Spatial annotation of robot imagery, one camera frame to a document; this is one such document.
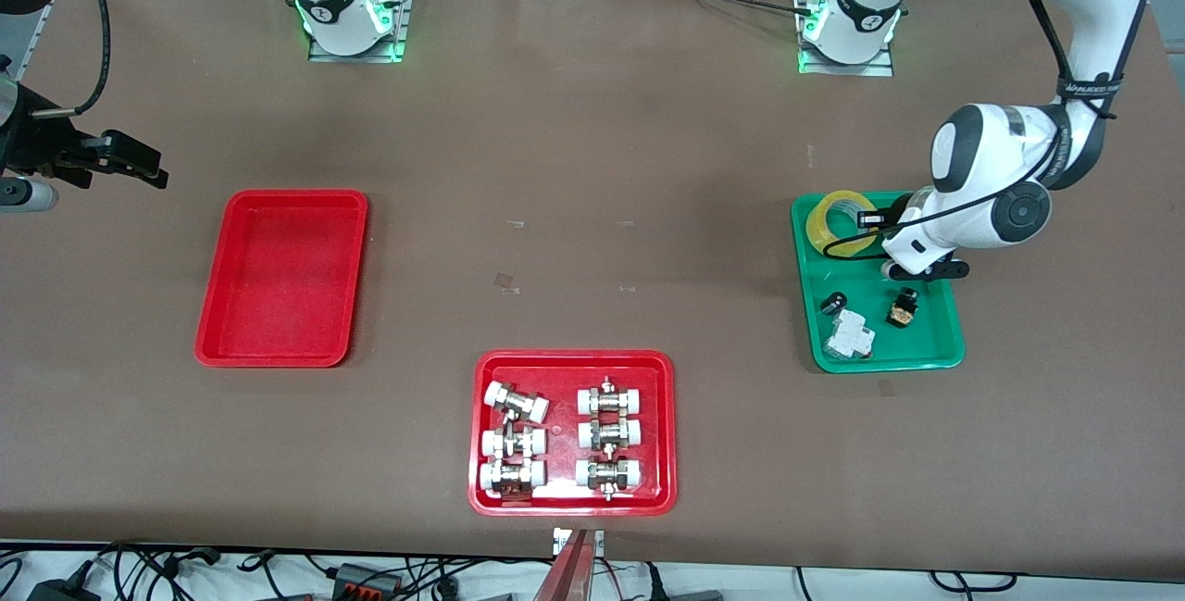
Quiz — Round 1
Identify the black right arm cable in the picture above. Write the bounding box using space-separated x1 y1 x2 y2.
32 0 113 119

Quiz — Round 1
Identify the grey connector block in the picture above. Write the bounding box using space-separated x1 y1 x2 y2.
331 562 401 598

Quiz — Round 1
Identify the black yellow push button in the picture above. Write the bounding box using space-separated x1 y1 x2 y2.
885 288 921 329

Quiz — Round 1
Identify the silver metal bracket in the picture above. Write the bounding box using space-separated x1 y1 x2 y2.
553 528 605 557

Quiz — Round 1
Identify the white circuit breaker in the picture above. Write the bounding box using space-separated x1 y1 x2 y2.
826 308 877 362

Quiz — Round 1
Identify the red plastic tray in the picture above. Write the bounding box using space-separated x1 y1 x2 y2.
194 190 369 369
468 350 679 518

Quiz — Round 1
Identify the aluminium arm base plate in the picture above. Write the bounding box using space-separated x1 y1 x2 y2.
798 0 895 78
308 0 415 64

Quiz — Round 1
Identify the green plastic tray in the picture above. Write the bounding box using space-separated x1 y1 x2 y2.
791 191 967 374

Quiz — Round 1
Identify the black power adapter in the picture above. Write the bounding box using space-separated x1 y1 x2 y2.
28 579 103 601

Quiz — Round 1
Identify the red aluminium bar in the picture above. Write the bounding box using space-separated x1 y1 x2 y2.
532 530 593 601

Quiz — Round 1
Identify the white metal pipe fitting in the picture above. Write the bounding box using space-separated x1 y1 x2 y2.
575 457 645 501
484 381 551 424
479 459 548 497
577 377 645 417
480 425 548 460
578 418 643 452

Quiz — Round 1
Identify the yellow tape roll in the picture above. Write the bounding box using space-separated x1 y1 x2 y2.
805 190 880 260

